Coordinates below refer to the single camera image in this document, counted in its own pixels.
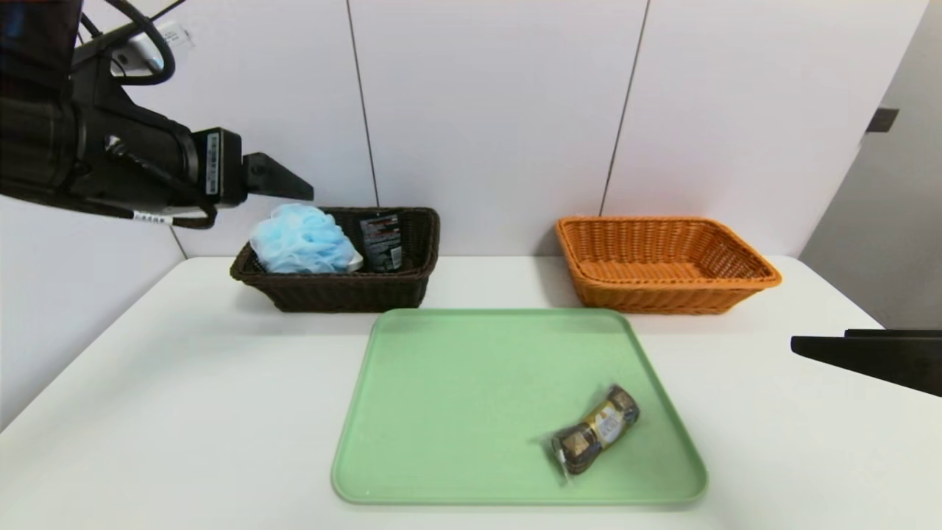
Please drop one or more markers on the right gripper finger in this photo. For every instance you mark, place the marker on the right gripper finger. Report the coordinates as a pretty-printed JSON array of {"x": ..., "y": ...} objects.
[
  {"x": 905, "y": 333},
  {"x": 883, "y": 361}
]

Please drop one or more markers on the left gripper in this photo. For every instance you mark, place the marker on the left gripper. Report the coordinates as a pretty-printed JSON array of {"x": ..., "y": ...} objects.
[{"x": 223, "y": 166}]

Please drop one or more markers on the blue mesh bath loofah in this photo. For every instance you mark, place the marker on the blue mesh bath loofah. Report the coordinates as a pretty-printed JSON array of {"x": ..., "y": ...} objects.
[{"x": 302, "y": 243}]

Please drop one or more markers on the black cosmetic tube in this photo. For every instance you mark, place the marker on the black cosmetic tube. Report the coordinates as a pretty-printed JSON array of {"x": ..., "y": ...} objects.
[{"x": 381, "y": 243}]

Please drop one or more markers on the gold chocolate pack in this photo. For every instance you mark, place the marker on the gold chocolate pack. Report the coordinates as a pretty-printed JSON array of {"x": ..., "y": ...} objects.
[{"x": 600, "y": 427}]

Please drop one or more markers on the dark brown wicker basket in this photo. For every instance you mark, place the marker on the dark brown wicker basket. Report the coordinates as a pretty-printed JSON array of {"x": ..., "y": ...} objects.
[{"x": 346, "y": 294}]

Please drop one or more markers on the orange wicker basket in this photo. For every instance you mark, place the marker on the orange wicker basket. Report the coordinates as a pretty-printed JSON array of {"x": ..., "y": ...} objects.
[{"x": 662, "y": 298}]

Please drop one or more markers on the green plastic tray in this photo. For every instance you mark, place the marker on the green plastic tray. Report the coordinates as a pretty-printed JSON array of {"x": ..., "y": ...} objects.
[{"x": 441, "y": 427}]

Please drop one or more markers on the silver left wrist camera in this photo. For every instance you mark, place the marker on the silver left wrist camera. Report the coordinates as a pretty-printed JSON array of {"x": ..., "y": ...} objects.
[{"x": 143, "y": 48}]

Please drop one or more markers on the black left camera bracket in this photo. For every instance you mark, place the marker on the black left camera bracket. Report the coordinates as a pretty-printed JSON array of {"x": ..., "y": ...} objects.
[{"x": 96, "y": 81}]

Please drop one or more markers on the black wall fixture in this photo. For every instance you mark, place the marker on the black wall fixture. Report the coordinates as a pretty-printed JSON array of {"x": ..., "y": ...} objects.
[{"x": 881, "y": 120}]

